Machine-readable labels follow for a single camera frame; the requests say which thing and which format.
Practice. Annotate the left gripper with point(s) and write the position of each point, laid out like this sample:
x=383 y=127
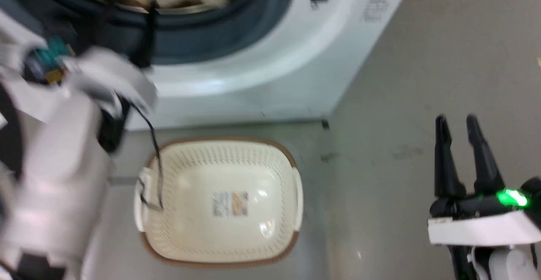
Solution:
x=110 y=75

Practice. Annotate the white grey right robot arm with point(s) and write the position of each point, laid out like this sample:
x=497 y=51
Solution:
x=503 y=263

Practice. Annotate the white front-load washing machine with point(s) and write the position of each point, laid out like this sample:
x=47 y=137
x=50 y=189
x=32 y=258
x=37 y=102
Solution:
x=296 y=60

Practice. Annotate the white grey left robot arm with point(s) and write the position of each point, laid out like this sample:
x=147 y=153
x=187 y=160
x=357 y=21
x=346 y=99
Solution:
x=55 y=178

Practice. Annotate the dark grey door gasket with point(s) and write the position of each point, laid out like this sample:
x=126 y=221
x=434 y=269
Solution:
x=219 y=30

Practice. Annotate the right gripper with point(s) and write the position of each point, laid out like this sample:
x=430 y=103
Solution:
x=482 y=225

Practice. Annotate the paper label sticker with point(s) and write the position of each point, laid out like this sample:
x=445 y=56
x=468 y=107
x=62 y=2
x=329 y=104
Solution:
x=230 y=204

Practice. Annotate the grey printed warning label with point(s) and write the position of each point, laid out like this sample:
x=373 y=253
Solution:
x=375 y=8

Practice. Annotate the cream plastic laundry basket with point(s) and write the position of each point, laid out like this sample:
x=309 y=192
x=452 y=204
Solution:
x=203 y=233

